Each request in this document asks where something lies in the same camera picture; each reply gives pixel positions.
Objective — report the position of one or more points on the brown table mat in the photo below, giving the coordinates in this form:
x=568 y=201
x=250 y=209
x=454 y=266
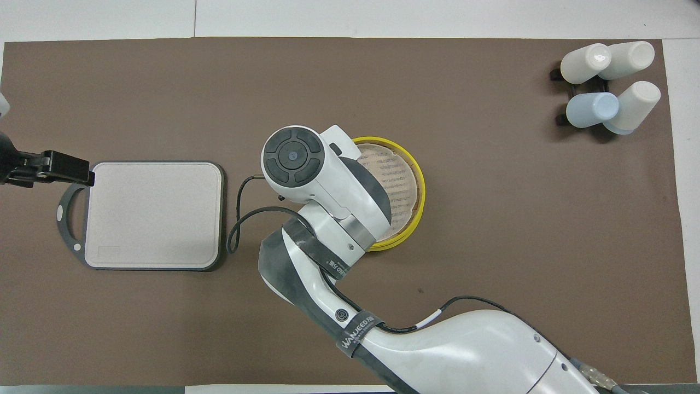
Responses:
x=492 y=219

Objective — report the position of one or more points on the white perforated steamer liner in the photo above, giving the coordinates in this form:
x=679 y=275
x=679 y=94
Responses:
x=399 y=186

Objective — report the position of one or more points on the light blue ceramic cup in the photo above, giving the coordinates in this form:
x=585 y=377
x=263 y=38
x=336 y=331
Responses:
x=590 y=109

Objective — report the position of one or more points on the white ceramic cup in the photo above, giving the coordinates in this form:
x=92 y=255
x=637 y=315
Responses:
x=582 y=64
x=629 y=59
x=634 y=106

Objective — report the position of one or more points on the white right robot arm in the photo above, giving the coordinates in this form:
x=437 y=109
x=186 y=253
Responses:
x=306 y=169

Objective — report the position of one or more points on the yellow bamboo steamer basket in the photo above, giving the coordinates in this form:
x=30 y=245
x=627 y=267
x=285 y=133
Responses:
x=414 y=221

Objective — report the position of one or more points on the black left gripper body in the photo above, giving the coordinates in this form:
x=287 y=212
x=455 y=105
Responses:
x=16 y=167

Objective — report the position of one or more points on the black cup rack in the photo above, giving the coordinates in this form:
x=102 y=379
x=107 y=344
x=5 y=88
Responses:
x=598 y=86

